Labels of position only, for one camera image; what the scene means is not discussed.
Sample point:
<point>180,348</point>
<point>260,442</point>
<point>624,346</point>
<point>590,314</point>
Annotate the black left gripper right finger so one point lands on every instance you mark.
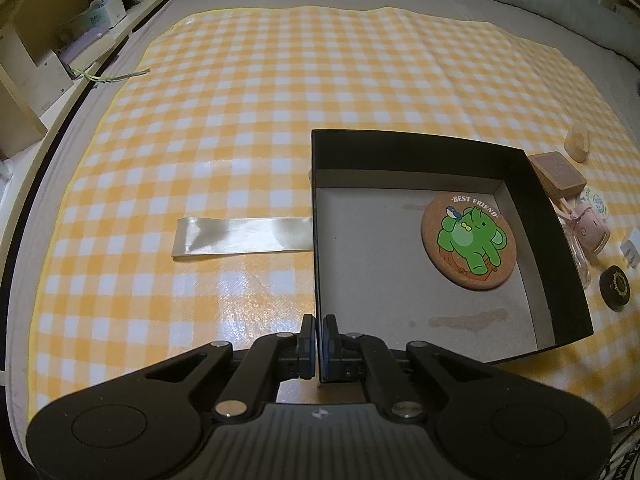
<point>330,350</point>

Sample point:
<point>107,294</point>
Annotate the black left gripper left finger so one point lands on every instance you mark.
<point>306,347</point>

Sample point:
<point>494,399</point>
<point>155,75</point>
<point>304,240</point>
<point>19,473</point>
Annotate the black cardboard box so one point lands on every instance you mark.
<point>369,191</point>

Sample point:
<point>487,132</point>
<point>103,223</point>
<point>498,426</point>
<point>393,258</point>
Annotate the square brown cork coaster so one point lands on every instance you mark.
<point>557,175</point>

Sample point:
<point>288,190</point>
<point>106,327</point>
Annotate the black round tin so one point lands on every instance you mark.
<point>614,288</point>

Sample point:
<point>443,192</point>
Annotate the white charger plug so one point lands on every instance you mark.
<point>630,247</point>

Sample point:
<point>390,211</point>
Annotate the oval wooden box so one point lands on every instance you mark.
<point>577,142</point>

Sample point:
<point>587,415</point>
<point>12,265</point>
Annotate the clear plastic bead box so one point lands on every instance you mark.
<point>580,259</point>

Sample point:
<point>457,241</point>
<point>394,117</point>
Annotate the silver tape strip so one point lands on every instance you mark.
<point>205,237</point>

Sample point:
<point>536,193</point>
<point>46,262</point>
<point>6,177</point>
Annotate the yellow white checkered mat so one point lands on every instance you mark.
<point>217,124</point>

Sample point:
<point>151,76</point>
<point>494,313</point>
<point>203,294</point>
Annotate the round green elephant coaster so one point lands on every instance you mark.
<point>468,240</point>

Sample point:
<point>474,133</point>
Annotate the pink mini handheld fan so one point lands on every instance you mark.
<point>590,229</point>

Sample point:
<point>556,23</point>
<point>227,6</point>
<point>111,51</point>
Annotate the round white green sticker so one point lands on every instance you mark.
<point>593,197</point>

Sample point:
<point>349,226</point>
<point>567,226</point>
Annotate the purple notebook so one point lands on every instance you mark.
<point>79,45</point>

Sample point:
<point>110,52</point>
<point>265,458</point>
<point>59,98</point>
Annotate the white tissue box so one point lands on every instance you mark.
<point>100,13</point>

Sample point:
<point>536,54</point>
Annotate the wooden bedside shelf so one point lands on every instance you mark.
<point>32,76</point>

